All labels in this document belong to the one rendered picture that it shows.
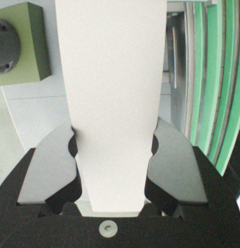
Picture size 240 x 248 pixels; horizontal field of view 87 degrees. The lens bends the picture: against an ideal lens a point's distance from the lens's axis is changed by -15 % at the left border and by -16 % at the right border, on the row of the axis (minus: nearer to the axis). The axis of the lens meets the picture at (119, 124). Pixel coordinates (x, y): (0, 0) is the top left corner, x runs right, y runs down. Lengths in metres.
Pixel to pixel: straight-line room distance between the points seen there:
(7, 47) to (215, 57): 0.43
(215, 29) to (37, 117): 0.57
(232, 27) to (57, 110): 0.54
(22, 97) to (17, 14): 0.28
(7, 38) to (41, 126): 0.33
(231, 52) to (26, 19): 0.47
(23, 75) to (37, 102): 0.14
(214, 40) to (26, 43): 0.41
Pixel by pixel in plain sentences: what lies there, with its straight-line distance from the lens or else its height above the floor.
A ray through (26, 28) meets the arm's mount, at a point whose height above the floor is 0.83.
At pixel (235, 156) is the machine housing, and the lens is 0.62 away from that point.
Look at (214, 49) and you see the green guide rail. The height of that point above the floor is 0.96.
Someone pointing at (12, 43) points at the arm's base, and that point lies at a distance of 0.43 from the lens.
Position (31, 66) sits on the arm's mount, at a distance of 0.44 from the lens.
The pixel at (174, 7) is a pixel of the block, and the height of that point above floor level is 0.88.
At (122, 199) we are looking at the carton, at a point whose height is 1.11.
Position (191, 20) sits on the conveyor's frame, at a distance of 0.36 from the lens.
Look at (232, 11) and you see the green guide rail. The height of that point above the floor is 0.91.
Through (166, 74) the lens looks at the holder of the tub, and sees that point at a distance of 0.47.
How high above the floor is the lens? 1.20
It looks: 60 degrees down
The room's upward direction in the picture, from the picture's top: 180 degrees clockwise
